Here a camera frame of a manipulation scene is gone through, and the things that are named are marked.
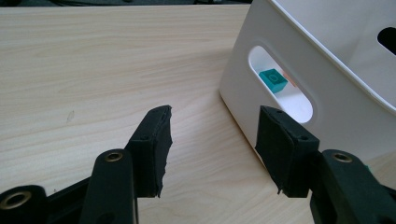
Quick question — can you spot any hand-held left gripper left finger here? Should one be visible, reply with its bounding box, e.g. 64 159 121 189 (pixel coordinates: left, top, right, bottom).
125 105 174 199

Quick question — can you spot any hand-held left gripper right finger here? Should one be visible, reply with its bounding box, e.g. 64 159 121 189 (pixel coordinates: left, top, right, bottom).
255 105 321 199

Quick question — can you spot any cyan toy block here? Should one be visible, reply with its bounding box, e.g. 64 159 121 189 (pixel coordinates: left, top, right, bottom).
259 68 290 94

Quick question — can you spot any white plastic bin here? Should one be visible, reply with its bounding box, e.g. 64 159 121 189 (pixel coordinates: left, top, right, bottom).
219 0 396 162

